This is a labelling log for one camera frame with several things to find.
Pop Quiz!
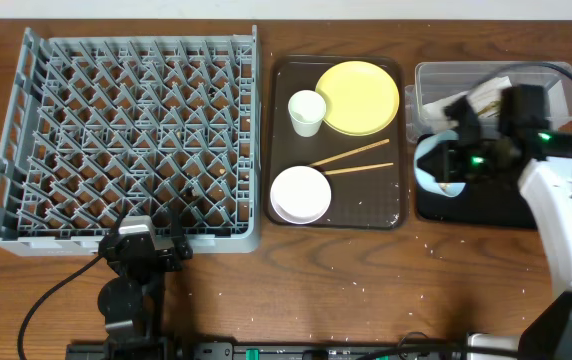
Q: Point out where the white napkin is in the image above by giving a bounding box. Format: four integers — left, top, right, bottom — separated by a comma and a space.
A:
422, 76, 512, 119

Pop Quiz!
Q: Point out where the grey dish rack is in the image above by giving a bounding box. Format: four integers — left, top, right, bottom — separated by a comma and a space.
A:
0, 29, 261, 256

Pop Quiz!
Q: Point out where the black waste tray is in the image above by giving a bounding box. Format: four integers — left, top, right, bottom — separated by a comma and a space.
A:
415, 182, 536, 230

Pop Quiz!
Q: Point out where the pink bowl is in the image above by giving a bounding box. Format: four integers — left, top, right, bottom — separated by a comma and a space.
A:
269, 166, 332, 225

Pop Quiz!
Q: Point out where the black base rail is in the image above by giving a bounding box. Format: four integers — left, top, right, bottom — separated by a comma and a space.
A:
65, 342, 465, 360

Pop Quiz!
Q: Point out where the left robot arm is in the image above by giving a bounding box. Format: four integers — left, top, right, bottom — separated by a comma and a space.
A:
97, 215, 193, 359

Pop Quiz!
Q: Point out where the light blue bowl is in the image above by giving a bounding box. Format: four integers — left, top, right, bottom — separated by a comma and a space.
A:
413, 130, 466, 198

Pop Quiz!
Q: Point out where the wooden chopstick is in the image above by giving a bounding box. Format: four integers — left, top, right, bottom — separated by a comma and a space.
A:
309, 139, 390, 167
323, 162, 395, 176

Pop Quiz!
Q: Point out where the cream plastic cup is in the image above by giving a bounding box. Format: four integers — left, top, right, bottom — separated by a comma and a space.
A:
287, 90, 326, 137

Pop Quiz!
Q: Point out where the wooden chopstick lower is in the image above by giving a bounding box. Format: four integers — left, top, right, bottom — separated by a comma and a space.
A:
323, 162, 395, 176

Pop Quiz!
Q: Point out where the yellow plate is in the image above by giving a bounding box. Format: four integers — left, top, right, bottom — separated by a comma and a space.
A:
315, 61, 400, 136

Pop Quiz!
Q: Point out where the clear plastic bin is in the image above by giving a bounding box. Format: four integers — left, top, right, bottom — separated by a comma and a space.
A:
405, 61, 572, 144

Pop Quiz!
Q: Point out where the wooden chopstick upper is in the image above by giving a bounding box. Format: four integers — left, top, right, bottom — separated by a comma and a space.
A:
309, 139, 390, 167

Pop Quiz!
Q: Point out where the brown serving tray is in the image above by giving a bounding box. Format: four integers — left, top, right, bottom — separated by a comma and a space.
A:
264, 55, 409, 230

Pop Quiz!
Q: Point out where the green chopstick wrapper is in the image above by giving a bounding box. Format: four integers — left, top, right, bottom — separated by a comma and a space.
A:
477, 100, 501, 118

